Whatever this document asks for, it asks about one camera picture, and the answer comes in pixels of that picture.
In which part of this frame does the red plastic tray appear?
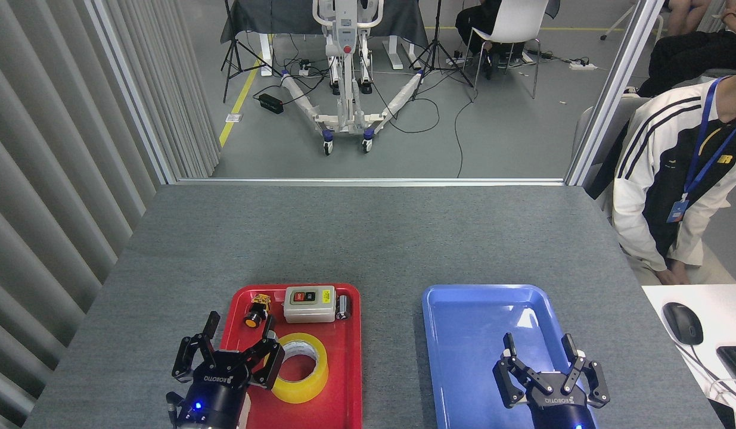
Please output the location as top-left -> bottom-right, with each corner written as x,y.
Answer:
215,283 -> 364,429

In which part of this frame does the silver post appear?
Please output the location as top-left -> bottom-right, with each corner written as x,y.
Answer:
564,0 -> 666,186

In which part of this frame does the white switch box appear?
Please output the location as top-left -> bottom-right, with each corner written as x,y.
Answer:
283,285 -> 337,324

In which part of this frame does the white stand on wheels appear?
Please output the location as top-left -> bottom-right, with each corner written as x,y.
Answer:
280,0 -> 428,157

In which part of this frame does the black floor cable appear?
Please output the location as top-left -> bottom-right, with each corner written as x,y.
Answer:
454,83 -> 479,178

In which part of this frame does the grey mouse cable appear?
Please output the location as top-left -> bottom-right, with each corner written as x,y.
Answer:
678,343 -> 736,397

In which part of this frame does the grey slatted curtain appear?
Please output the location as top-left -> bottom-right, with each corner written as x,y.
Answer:
0,0 -> 221,429

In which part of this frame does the grey chair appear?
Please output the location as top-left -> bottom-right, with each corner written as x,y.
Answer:
572,95 -> 651,191

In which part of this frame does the silver rail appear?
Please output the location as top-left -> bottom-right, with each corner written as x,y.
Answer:
176,177 -> 566,186

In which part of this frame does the blue plastic tray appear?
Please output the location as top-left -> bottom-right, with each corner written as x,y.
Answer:
421,284 -> 600,429

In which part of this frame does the yellow tape roll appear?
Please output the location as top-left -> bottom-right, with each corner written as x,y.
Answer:
270,332 -> 330,405

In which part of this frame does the seated person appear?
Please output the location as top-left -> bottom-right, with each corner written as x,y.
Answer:
585,57 -> 736,287

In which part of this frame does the person's right hand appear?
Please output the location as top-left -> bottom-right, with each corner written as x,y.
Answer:
654,266 -> 693,287

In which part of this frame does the blue lanyard with badge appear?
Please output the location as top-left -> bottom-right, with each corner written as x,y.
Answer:
667,76 -> 736,224

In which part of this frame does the white chair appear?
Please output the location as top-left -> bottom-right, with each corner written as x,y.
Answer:
462,0 -> 550,99

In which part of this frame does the black computer mouse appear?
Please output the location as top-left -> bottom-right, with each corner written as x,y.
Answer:
662,302 -> 704,346

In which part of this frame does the orange push button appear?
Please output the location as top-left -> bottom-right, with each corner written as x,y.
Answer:
244,293 -> 272,328

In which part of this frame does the black tripod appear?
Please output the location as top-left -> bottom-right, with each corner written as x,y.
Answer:
411,0 -> 476,102
221,0 -> 282,103

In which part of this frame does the white desk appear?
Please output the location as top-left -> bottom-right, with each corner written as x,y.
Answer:
642,284 -> 736,429

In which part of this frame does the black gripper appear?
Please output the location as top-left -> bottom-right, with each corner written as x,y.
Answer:
172,311 -> 285,429
493,332 -> 611,429

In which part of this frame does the table with black cloth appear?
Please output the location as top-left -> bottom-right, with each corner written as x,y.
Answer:
220,0 -> 429,77

